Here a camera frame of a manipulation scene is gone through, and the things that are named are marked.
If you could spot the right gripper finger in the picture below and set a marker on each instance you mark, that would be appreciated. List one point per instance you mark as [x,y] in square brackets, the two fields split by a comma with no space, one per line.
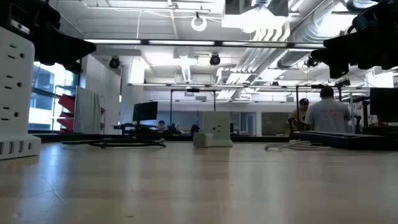
[339,70]
[339,51]

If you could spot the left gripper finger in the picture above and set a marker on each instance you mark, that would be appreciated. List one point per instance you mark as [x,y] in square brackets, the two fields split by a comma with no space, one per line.
[74,67]
[81,48]

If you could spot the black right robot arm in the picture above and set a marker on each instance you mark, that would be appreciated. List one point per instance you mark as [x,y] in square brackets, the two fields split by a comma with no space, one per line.
[379,15]

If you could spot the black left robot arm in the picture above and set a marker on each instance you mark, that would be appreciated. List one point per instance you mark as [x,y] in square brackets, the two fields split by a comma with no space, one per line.
[31,12]

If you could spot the black ceiling spotlight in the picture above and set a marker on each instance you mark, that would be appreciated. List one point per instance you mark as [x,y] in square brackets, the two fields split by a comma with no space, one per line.
[114,62]
[311,62]
[214,59]

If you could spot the red storage bins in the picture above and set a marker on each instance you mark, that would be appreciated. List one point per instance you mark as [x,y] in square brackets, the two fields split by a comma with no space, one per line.
[66,112]

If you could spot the person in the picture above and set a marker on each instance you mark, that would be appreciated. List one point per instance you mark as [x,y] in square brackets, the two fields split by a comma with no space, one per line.
[328,115]
[300,116]
[161,125]

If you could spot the black monitor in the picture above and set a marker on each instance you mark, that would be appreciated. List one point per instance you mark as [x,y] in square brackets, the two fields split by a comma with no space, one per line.
[384,104]
[145,111]

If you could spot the white charger adapter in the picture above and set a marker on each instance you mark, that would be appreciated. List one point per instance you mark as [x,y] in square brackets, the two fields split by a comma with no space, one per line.
[15,93]

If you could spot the green white cube power strip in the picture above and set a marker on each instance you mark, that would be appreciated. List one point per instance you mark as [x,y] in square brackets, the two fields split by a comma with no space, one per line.
[216,127]

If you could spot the black stand frame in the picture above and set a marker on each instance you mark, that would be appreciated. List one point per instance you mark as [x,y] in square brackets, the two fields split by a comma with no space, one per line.
[192,90]

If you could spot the black aluminium table frame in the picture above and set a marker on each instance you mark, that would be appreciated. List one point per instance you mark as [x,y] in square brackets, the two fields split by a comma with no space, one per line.
[174,137]

